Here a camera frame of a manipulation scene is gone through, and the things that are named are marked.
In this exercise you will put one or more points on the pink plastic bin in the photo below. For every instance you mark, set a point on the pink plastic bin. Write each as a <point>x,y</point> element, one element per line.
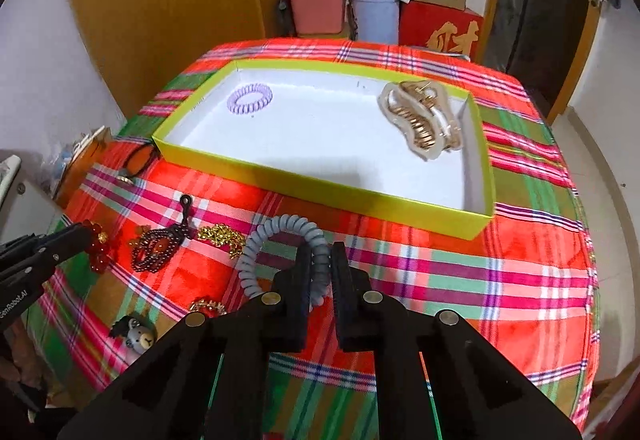
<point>317,10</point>

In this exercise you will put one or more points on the wooden wardrobe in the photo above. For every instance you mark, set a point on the wooden wardrobe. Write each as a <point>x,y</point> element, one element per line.
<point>160,10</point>

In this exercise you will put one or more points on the wooden door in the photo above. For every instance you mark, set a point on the wooden door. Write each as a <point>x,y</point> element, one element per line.
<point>580,45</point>

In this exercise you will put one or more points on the white appliance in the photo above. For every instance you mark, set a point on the white appliance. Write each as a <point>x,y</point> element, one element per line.
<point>20,205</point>

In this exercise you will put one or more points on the dark patterned scrunchie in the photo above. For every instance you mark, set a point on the dark patterned scrunchie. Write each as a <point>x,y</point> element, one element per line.
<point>152,250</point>

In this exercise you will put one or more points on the lavender plastic bucket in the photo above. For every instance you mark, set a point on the lavender plastic bucket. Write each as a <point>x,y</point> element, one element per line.
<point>375,20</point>

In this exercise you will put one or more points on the red green plaid tablecloth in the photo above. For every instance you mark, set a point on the red green plaid tablecloth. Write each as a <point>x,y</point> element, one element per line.
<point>500,270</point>

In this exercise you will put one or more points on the orange bag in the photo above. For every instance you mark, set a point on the orange bag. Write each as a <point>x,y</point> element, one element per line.
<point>82,160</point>

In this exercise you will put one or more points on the yellow-green shallow box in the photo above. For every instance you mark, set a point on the yellow-green shallow box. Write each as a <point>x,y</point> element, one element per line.
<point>320,140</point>

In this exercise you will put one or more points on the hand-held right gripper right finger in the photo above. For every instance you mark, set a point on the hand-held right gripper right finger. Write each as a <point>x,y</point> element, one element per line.
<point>341,285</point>

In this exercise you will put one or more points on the red gift box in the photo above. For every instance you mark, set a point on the red gift box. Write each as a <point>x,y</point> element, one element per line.
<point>440,33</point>

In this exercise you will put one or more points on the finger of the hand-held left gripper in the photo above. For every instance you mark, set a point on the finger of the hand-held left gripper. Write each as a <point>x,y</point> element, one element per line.
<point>17,251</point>
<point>70,240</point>

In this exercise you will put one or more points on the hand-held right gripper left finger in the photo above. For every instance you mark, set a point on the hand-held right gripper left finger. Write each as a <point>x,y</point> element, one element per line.
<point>302,280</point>

